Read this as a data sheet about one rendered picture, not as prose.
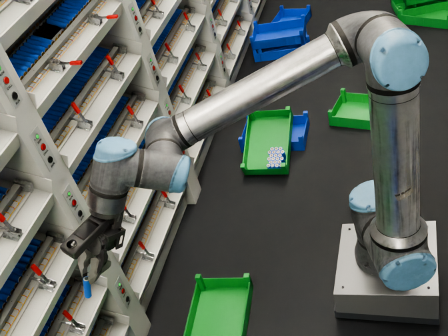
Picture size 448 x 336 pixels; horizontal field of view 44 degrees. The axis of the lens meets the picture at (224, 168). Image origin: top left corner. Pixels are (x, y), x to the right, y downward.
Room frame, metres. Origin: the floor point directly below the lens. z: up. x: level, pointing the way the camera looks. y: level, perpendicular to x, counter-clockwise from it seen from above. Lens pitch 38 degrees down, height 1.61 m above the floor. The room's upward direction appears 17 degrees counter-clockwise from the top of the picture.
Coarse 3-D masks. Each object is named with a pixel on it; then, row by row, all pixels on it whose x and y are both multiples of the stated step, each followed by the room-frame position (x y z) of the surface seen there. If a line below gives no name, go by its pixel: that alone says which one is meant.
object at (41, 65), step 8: (96, 0) 1.79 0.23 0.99; (88, 8) 1.74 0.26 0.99; (80, 16) 1.69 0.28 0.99; (72, 24) 1.64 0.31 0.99; (80, 24) 1.67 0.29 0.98; (64, 32) 1.60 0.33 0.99; (72, 32) 1.61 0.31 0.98; (64, 40) 1.56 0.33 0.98; (72, 40) 1.58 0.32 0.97; (56, 48) 1.52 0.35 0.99; (48, 56) 1.48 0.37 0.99; (40, 64) 1.44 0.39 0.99; (32, 72) 1.40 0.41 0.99; (40, 72) 1.43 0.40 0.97; (24, 80) 1.37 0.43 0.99; (32, 80) 1.38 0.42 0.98; (40, 80) 1.39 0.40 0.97
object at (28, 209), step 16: (0, 176) 1.25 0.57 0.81; (16, 176) 1.23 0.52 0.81; (32, 176) 1.21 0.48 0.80; (0, 192) 1.19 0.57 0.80; (16, 192) 1.18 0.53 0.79; (32, 192) 1.20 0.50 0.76; (48, 192) 1.20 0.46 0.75; (0, 208) 1.12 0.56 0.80; (16, 208) 1.15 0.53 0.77; (32, 208) 1.15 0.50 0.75; (48, 208) 1.17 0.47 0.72; (0, 224) 1.10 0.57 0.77; (16, 224) 1.09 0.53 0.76; (32, 224) 1.09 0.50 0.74; (0, 240) 1.05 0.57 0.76; (16, 240) 1.04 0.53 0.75; (0, 256) 1.00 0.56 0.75; (16, 256) 1.02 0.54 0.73; (0, 272) 0.96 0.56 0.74; (0, 288) 0.95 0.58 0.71
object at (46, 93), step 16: (64, 0) 1.83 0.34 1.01; (112, 0) 1.84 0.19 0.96; (48, 16) 1.73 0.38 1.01; (32, 32) 1.63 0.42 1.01; (80, 32) 1.64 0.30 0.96; (96, 32) 1.65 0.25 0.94; (80, 48) 1.56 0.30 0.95; (48, 80) 1.40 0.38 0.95; (64, 80) 1.43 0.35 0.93; (32, 96) 1.28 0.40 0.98; (48, 96) 1.34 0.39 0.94
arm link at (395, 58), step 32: (384, 32) 1.01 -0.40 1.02; (384, 64) 0.96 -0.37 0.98; (416, 64) 0.95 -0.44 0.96; (384, 96) 0.97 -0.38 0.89; (416, 96) 0.97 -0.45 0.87; (384, 128) 0.97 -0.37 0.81; (416, 128) 0.97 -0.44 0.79; (384, 160) 0.97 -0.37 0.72; (416, 160) 0.96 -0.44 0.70; (384, 192) 0.97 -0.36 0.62; (416, 192) 0.95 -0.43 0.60; (384, 224) 0.97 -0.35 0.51; (416, 224) 0.95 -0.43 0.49; (384, 256) 0.94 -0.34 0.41; (416, 256) 0.90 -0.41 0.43
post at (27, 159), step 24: (0, 48) 1.27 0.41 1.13; (0, 96) 1.20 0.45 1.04; (24, 96) 1.27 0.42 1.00; (24, 120) 1.23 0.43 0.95; (24, 144) 1.20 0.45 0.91; (48, 144) 1.26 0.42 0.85; (24, 168) 1.21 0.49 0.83; (48, 216) 1.22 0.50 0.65; (72, 216) 1.21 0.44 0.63; (120, 312) 1.20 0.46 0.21; (144, 312) 1.28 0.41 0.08
